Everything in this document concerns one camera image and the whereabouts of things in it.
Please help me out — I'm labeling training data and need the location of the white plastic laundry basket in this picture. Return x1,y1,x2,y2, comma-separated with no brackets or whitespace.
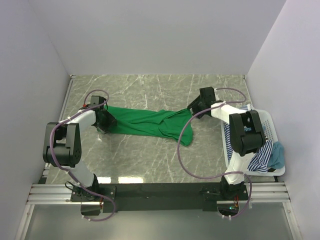
221,109,286,177

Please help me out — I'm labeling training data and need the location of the blue white striped tank top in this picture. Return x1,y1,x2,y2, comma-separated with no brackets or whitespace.
221,104,278,176

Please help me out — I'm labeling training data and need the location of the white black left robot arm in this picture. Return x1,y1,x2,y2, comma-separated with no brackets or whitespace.
42,95,117,201

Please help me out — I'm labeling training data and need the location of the aluminium left side rail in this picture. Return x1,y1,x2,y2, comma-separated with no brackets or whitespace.
42,75,74,173

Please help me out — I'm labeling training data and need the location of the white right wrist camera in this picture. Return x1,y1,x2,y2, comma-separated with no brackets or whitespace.
214,88,221,101

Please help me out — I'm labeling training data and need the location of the teal blue tank top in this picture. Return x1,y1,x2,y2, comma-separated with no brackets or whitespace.
244,127,286,170

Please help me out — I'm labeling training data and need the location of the aluminium front rail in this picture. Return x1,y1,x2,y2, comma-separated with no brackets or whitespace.
26,182,290,205

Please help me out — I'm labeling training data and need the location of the aluminium rail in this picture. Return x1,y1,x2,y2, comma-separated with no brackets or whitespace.
26,182,290,205
42,75,74,173

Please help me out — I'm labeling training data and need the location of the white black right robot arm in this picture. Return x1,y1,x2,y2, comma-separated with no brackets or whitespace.
187,86,266,200

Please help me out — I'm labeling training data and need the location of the green tank top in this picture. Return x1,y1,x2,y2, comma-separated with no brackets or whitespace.
105,106,192,141

